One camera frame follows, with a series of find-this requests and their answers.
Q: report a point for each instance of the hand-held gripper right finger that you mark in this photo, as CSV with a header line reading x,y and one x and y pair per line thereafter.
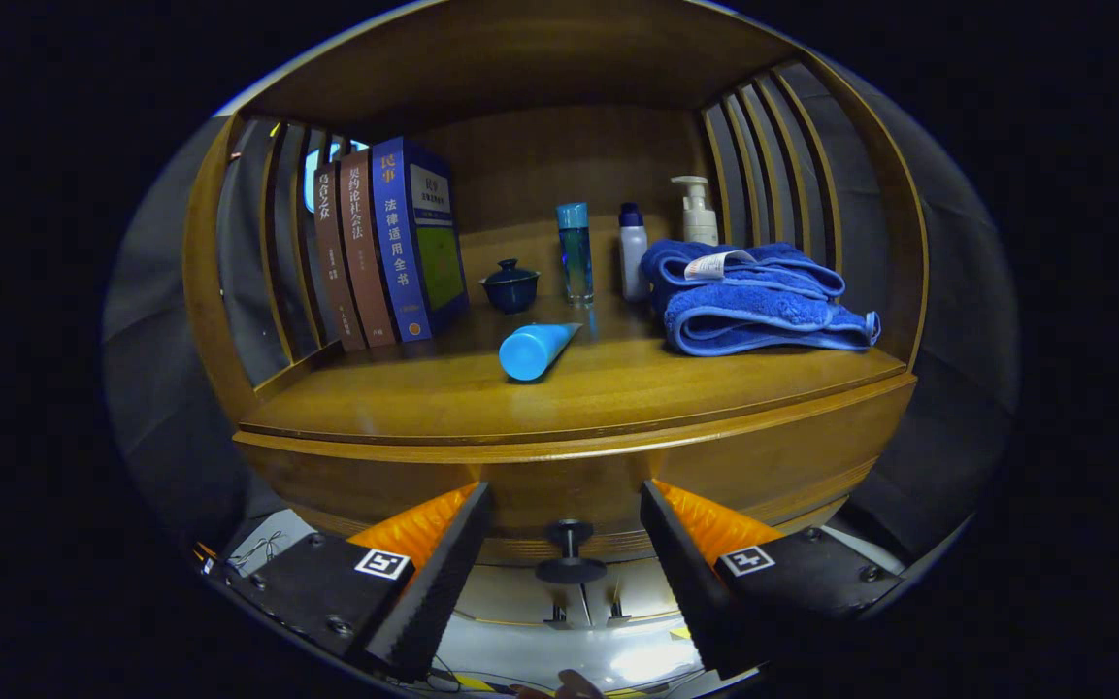
x,y
690,582

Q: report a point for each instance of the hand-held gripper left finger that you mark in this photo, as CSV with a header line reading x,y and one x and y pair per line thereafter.
x,y
438,592

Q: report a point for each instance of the wooden drawer with black knob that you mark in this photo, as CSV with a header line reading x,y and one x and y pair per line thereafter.
x,y
569,476

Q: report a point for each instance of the blue squeeze tube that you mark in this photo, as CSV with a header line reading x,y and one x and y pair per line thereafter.
x,y
530,351

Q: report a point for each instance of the wooden cabinet door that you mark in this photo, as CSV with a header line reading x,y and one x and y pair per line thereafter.
x,y
510,594
637,590

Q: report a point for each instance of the wooden countertop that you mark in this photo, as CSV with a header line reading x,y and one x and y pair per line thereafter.
x,y
617,388

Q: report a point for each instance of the wooden cabinet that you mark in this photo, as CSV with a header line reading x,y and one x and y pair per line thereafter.
x,y
569,155

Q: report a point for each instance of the yellow and black floor tape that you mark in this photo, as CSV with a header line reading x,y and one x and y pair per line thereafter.
x,y
477,682

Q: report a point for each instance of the blue folded towel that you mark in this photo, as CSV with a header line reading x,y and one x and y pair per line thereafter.
x,y
753,311

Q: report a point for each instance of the blue lidded teacup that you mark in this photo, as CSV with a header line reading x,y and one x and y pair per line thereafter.
x,y
510,289

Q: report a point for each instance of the white bottle with blue cap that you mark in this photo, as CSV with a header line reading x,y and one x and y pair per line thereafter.
x,y
633,257

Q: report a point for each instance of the clear blue bottle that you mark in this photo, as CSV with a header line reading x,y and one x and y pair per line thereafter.
x,y
575,257

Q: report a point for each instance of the dark brown book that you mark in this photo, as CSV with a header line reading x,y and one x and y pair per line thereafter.
x,y
336,262

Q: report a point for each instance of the reddish brown book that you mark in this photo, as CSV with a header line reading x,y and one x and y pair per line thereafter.
x,y
365,252

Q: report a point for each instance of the thick blue book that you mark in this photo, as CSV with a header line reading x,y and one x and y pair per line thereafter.
x,y
413,243

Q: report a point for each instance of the white pump bottle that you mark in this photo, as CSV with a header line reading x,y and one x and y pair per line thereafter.
x,y
700,223

